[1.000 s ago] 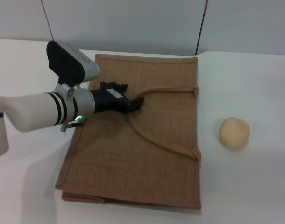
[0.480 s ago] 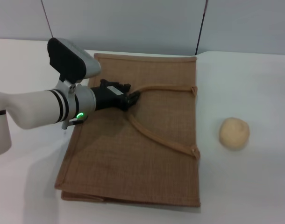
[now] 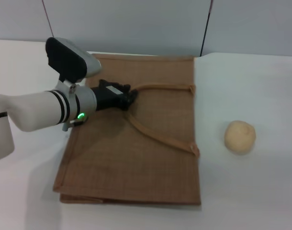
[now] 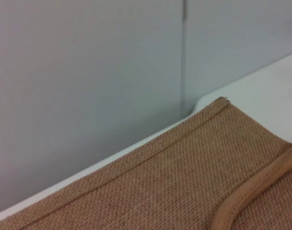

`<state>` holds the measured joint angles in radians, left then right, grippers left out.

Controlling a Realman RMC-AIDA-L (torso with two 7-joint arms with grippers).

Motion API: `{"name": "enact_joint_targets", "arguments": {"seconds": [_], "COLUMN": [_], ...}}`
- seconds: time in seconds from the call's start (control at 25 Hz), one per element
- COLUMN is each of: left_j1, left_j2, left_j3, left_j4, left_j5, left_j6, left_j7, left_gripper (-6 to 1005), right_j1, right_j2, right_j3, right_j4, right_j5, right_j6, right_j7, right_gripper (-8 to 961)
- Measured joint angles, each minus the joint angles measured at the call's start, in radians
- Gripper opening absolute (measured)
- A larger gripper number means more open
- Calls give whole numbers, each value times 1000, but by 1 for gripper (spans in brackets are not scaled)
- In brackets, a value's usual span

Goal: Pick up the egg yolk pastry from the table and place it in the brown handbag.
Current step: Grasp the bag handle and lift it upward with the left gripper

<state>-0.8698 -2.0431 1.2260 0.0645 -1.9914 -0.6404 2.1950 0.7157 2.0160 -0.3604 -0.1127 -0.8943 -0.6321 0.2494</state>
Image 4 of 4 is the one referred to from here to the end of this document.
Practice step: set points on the brown jute handbag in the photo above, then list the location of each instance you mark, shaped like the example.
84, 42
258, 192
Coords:
160, 187

